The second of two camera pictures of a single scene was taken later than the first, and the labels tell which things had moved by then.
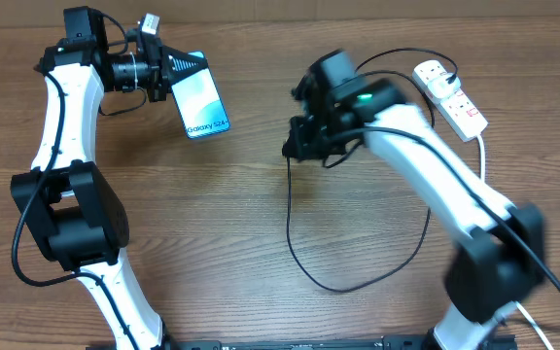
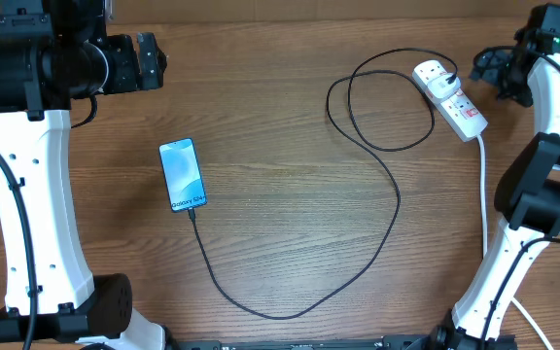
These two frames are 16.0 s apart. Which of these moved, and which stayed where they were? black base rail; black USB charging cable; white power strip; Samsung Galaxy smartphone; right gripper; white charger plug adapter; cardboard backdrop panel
Moved: black USB charging cable; right gripper; Samsung Galaxy smartphone
Stayed: black base rail; white power strip; cardboard backdrop panel; white charger plug adapter
